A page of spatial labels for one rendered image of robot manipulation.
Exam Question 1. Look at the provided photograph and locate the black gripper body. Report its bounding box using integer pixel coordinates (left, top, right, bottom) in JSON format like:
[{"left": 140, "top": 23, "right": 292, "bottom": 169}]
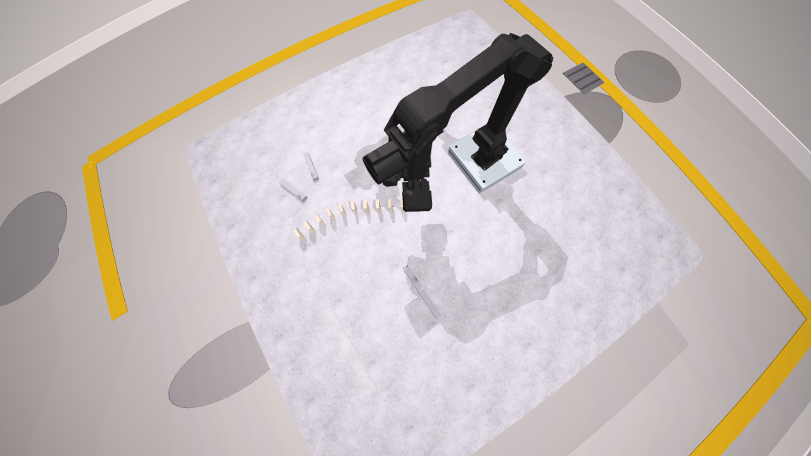
[{"left": 402, "top": 157, "right": 433, "bottom": 212}]

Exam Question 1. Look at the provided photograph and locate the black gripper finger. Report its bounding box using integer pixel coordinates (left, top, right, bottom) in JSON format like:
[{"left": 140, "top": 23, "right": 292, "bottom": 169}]
[{"left": 402, "top": 181, "right": 430, "bottom": 191}]

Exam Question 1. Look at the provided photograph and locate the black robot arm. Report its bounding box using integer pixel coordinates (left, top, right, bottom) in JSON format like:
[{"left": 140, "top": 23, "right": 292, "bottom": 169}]
[{"left": 363, "top": 33, "right": 553, "bottom": 187}]

